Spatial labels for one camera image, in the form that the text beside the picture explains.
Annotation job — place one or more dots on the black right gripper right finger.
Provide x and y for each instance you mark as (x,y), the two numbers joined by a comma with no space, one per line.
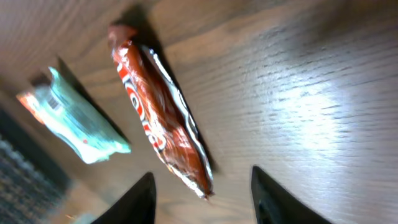
(273,204)

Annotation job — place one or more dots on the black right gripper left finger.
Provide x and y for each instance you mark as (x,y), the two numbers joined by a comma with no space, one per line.
(136,206)

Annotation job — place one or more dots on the orange chocolate bar wrapper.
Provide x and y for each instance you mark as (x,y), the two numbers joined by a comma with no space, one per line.
(162,110)

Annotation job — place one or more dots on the teal snack packet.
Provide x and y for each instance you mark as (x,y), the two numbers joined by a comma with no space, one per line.
(74,120)

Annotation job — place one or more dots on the dark grey plastic basket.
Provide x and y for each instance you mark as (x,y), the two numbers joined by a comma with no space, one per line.
(32,185)

